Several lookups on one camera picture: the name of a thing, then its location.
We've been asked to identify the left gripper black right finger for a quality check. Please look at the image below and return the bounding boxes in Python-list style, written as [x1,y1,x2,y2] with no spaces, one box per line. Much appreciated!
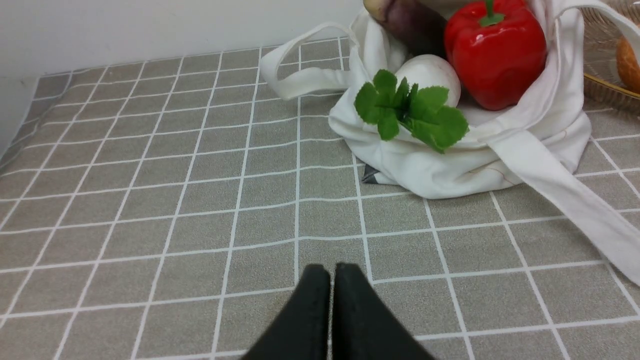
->
[332,262,435,360]

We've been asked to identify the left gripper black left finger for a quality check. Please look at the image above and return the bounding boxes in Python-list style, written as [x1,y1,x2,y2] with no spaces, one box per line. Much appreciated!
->
[242,264,331,360]

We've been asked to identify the red bell pepper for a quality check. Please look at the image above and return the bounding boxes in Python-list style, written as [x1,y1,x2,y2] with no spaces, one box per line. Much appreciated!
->
[444,0,547,111]

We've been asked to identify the white cloth bag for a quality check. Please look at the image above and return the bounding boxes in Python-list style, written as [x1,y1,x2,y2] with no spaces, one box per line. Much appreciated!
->
[259,0,639,284]

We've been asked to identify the grey checked tablecloth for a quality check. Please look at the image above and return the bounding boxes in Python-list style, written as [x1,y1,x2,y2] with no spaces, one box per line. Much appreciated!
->
[0,47,639,360]

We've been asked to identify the white radish with green leaves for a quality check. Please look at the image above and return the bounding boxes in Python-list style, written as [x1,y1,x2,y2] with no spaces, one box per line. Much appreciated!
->
[353,55,470,154]

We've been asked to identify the purple sweet potato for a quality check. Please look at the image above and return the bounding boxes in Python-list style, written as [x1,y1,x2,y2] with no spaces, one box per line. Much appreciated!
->
[362,0,447,60]

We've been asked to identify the brown bread roll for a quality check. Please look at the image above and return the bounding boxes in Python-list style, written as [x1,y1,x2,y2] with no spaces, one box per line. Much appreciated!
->
[615,36,640,94]

